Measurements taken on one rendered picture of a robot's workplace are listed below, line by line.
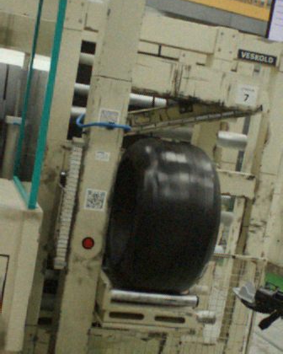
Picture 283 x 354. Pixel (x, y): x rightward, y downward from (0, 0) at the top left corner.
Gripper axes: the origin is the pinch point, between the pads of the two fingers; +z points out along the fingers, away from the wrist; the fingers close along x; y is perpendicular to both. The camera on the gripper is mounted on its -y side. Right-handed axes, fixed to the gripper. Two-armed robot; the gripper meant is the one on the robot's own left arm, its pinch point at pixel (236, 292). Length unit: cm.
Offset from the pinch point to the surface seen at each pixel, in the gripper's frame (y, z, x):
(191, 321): -17.2, 13.6, 4.6
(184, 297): -10.1, 18.8, 3.0
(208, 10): -35, 362, -562
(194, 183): 33.9, 22.8, -1.7
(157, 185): 34.1, 30.5, 9.4
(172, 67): 60, 60, -38
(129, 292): -6.2, 32.6, 18.4
